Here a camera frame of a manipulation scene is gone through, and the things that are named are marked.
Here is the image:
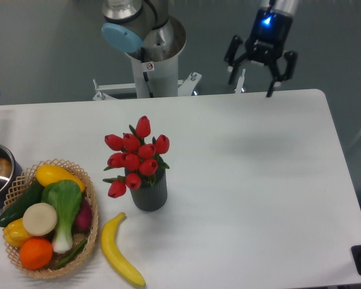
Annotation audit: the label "green bean pod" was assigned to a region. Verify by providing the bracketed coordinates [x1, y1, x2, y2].
[52, 239, 87, 270]

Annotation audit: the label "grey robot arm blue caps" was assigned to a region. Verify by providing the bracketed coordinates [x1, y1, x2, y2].
[101, 1, 298, 98]

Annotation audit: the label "white metal base frame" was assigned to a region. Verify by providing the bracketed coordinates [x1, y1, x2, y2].
[92, 69, 246, 101]

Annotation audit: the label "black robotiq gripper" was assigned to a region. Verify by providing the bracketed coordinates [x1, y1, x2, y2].
[223, 0, 300, 98]

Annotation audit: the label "yellow lemon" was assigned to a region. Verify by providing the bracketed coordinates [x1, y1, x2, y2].
[3, 218, 33, 247]

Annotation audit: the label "woven wicker basket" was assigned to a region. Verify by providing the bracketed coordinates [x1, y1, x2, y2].
[3, 159, 99, 279]

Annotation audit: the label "orange fruit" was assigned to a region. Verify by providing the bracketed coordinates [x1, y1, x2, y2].
[19, 237, 54, 270]

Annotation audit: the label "green bok choy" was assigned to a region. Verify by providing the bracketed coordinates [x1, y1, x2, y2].
[42, 180, 82, 253]

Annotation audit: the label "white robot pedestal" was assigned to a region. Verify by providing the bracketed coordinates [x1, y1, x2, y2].
[130, 56, 178, 99]

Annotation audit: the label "purple sweet potato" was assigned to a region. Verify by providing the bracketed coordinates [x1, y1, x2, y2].
[75, 198, 93, 230]

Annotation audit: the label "yellow banana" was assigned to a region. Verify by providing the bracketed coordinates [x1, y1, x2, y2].
[100, 213, 146, 288]

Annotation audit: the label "dark green cucumber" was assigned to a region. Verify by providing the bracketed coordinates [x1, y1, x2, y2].
[0, 180, 44, 228]

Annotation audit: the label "red tulip bouquet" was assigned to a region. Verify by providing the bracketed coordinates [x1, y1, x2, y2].
[103, 116, 170, 198]

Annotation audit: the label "yellow squash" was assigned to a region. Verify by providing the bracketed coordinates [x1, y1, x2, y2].
[35, 164, 85, 193]

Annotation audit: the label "dark grey ribbed vase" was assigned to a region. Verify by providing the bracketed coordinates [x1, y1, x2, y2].
[125, 156, 169, 212]

